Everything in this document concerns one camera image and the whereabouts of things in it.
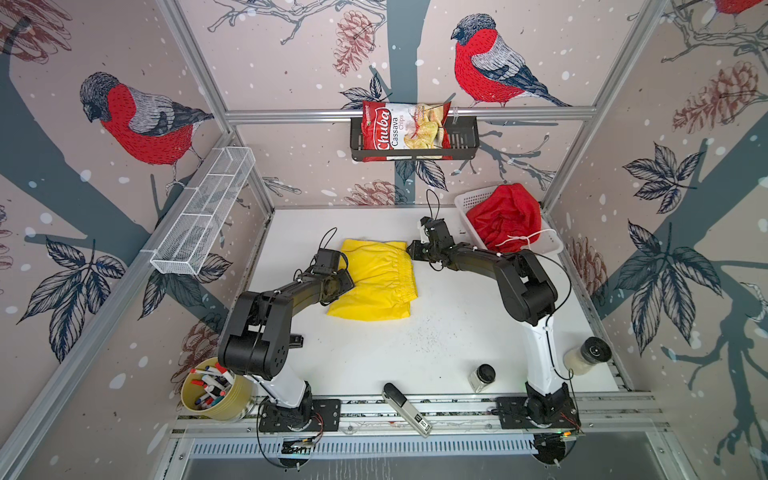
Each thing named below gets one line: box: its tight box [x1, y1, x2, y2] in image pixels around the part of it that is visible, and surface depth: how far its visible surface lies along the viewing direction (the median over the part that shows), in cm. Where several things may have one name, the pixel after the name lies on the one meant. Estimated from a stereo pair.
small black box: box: [289, 334, 304, 348], surface depth 86 cm
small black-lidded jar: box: [468, 363, 497, 393], surface depth 74 cm
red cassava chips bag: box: [360, 101, 452, 162], surface depth 90 cm
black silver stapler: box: [382, 382, 433, 438], surface depth 73 cm
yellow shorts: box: [326, 239, 418, 321], surface depth 95 cm
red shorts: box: [466, 183, 542, 253], surface depth 103 cm
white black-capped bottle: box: [563, 336, 612, 376], surface depth 75 cm
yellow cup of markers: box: [180, 357, 254, 422], surface depth 69 cm
